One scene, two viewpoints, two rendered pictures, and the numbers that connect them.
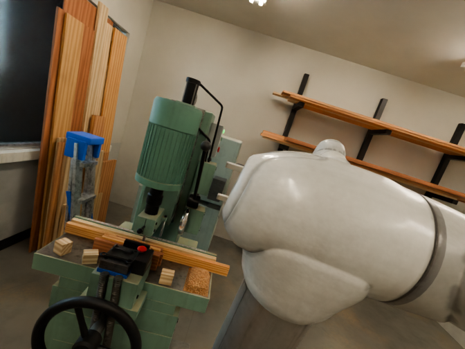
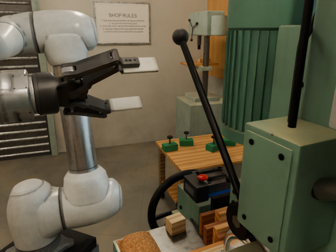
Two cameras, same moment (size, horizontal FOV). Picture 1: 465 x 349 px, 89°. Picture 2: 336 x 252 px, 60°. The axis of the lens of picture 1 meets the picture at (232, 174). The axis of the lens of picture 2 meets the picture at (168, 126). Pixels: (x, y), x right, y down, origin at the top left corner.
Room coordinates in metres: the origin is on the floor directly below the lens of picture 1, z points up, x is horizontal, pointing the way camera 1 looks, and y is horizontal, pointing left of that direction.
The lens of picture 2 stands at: (1.36, -0.13, 1.41)
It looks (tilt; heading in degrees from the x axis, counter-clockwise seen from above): 18 degrees down; 160
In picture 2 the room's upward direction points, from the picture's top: straight up
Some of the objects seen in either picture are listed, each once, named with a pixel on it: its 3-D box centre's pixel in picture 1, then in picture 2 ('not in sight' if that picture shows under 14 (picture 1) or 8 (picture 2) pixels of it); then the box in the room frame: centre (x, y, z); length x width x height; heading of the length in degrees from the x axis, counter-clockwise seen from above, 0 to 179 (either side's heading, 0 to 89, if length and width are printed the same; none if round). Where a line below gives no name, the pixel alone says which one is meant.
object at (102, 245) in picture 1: (126, 254); (237, 214); (0.78, 0.28, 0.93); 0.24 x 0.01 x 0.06; 94
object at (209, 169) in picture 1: (204, 176); (285, 183); (1.10, 0.12, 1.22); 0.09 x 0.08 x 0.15; 4
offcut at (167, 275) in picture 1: (167, 276); (175, 223); (0.75, 0.11, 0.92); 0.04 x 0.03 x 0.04; 100
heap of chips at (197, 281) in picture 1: (198, 277); (141, 247); (0.81, 0.00, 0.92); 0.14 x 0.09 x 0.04; 4
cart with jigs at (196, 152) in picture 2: not in sight; (204, 172); (-0.53, 0.86, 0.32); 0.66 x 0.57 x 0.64; 90
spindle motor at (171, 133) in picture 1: (169, 145); (269, 62); (0.87, 0.26, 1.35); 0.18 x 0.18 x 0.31
